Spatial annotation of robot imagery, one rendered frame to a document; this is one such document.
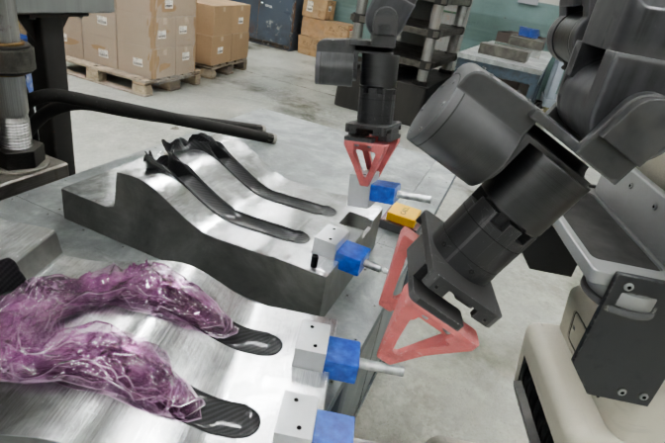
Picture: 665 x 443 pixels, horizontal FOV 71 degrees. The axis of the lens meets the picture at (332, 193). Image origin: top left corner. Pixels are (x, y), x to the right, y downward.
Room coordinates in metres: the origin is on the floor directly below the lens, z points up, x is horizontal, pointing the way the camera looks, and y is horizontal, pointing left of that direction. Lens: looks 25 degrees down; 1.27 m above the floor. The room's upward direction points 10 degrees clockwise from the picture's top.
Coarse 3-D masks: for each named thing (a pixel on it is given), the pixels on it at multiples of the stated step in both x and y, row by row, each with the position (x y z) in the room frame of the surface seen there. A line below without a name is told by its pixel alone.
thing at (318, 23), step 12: (312, 0) 7.48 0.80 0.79; (324, 0) 7.40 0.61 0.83; (312, 12) 7.47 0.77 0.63; (324, 12) 7.39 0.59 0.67; (312, 24) 7.49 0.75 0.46; (324, 24) 7.40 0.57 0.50; (336, 24) 7.33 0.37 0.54; (348, 24) 7.53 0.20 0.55; (300, 36) 7.53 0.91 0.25; (312, 36) 7.46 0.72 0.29; (324, 36) 7.39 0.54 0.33; (336, 36) 7.32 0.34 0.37; (348, 36) 7.30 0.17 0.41; (300, 48) 7.52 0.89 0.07; (312, 48) 7.44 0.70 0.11
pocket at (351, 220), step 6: (348, 216) 0.74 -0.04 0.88; (354, 216) 0.73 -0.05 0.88; (360, 216) 0.73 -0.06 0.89; (342, 222) 0.71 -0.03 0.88; (348, 222) 0.74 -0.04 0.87; (354, 222) 0.73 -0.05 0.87; (360, 222) 0.73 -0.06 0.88; (366, 222) 0.73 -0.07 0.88; (354, 228) 0.73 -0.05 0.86; (360, 228) 0.73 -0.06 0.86; (366, 228) 0.71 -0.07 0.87
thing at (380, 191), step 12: (372, 180) 0.69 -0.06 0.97; (348, 192) 0.69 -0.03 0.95; (360, 192) 0.69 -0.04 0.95; (372, 192) 0.68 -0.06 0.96; (384, 192) 0.68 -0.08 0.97; (396, 192) 0.68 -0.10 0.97; (408, 192) 0.69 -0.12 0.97; (348, 204) 0.69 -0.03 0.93; (360, 204) 0.68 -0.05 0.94; (372, 204) 0.70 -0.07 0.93
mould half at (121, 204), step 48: (240, 144) 0.86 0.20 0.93; (96, 192) 0.70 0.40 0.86; (144, 192) 0.63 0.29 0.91; (240, 192) 0.73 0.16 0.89; (288, 192) 0.78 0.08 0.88; (144, 240) 0.64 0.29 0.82; (192, 240) 0.60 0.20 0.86; (240, 240) 0.59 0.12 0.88; (240, 288) 0.57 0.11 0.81; (288, 288) 0.55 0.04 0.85; (336, 288) 0.59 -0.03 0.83
